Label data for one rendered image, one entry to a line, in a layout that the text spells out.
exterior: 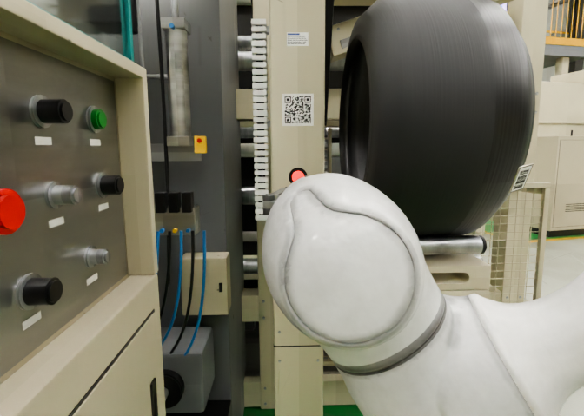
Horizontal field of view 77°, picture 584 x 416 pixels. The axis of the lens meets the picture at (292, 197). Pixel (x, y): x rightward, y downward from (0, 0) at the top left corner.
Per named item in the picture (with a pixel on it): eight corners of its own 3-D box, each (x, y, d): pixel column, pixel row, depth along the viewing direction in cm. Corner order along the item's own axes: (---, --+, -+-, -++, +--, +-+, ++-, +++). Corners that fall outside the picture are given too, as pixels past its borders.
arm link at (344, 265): (242, 210, 34) (319, 321, 35) (209, 263, 18) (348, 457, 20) (341, 146, 33) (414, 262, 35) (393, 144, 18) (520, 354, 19)
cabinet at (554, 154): (549, 237, 452) (559, 135, 435) (513, 227, 506) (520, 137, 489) (607, 233, 472) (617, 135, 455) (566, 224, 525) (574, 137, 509)
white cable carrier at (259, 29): (255, 220, 91) (250, 18, 84) (256, 216, 96) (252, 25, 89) (273, 220, 91) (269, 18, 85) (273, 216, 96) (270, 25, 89)
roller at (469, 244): (337, 247, 82) (335, 233, 86) (335, 260, 85) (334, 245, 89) (489, 245, 83) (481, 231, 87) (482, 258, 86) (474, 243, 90)
